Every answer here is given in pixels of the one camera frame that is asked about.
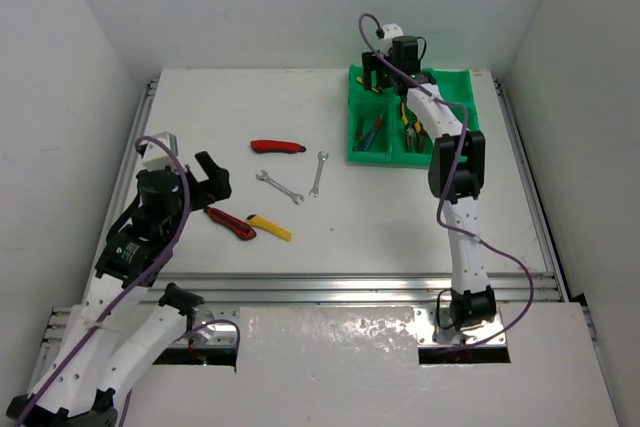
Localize yellow black precision screwdriver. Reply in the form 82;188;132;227
356;76;383;95

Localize blue screwdriver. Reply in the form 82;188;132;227
354;116;365;145
366;106;389;150
356;131;377;152

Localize red utility knife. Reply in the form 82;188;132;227
204;207;257;241
250;139;306;154

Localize yellow pliers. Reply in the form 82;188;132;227
413;117;427;154
400;102;416;153

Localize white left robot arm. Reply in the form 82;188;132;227
6;151;231;426

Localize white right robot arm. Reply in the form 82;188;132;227
362;24;496;331

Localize yellow utility knife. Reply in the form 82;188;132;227
245;214;293;242

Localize green compartment tray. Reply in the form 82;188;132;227
346;64;480;169

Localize red utility knife top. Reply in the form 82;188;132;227
250;139;306;154

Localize silver wrench left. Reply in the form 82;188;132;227
255;170;304;205

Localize silver wrench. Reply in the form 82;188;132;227
255;170;304;205
309;151;329;198

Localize silver wrench right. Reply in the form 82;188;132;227
309;151;329;198

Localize white front cover panel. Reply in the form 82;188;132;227
126;303;617;426

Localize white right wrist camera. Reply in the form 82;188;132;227
376;23;404;57

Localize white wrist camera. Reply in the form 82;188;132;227
376;23;404;57
136;131;178;171

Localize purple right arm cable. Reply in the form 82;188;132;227
357;12;535;348

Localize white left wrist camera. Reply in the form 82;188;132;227
136;131;178;171

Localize aluminium frame rail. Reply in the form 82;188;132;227
89;271;566;304

